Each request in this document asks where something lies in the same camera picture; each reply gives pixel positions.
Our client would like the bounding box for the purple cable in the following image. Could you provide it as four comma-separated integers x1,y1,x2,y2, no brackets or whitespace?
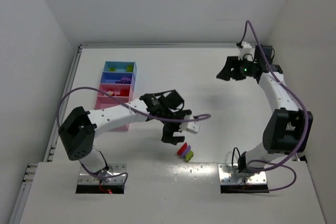
236,20,309,192
57,86,212,184

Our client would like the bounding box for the purple curved lego brick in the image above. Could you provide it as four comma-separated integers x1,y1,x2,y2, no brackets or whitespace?
120,77,132,82

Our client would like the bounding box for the lime small lego brick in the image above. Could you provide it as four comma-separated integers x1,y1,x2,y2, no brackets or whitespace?
185,151,194,162

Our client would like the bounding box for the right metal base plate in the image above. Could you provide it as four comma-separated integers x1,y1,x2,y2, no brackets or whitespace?
218,163,267,186

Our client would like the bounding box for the upper pink bin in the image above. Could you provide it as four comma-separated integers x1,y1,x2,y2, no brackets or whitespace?
99,83,133,98

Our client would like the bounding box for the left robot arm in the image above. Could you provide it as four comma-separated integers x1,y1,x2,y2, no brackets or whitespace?
58,90,192,175

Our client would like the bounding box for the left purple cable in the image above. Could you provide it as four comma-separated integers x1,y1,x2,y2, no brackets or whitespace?
57,86,212,184

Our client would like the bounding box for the dark blue bin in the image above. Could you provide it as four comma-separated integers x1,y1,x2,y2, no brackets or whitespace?
100,72,135,84

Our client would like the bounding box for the purple half round lego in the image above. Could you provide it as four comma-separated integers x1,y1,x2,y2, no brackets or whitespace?
181,145,191,157

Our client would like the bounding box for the light blue bin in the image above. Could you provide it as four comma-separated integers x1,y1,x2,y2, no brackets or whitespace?
103,61,137,73

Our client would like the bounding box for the red half round lego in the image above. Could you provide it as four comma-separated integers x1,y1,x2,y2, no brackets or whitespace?
177,143,188,156

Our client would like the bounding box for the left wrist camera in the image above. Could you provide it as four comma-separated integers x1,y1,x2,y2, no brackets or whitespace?
179,120,200,134

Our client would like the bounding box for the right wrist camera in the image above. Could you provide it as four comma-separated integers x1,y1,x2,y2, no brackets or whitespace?
236,41,253,60

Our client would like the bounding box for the metal base plate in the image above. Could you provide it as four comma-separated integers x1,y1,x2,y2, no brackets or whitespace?
78,164,128,186
218,163,267,186

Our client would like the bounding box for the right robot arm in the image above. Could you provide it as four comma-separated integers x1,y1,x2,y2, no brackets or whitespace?
216,41,313,173

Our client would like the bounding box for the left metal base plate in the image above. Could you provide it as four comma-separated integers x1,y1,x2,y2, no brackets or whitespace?
78,164,128,186

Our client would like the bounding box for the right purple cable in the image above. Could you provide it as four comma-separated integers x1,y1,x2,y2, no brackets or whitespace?
236,20,309,192

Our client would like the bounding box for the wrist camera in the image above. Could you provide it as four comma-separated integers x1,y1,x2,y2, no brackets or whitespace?
236,41,253,60
179,120,200,134

